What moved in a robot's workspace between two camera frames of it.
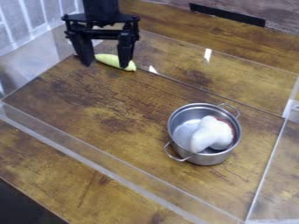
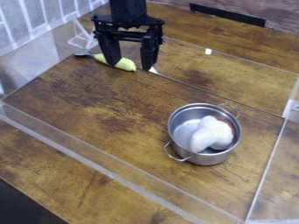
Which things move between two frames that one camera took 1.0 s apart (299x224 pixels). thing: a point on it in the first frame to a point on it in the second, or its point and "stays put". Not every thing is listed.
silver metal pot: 203,133 stays put
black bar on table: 228,15 stays put
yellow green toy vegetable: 112,60 stays put
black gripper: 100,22 to 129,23
